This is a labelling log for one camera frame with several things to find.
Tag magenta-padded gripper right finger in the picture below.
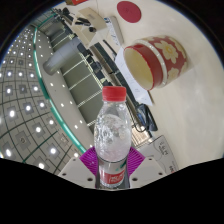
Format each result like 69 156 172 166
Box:
125 146 167 189

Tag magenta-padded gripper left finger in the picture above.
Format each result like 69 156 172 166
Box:
57 146 100 189

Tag clear red-capped water bottle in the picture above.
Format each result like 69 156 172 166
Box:
93 85 133 190

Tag black bag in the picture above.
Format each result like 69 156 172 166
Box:
134 103 159 133

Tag ceiling lights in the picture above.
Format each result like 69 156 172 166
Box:
0 24 98 171

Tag row of black chairs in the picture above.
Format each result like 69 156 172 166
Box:
77 41 116 88

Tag grey round column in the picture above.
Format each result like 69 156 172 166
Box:
42 36 81 76

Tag red floral mug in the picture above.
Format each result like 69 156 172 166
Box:
122 34 188 92

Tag long curved conference desk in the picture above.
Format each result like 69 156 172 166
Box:
49 6 141 129

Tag white remote control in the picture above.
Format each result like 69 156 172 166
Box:
103 15 125 47

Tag small beige open box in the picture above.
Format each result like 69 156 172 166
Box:
71 7 108 48

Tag flat round red coaster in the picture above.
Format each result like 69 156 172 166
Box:
116 0 142 24

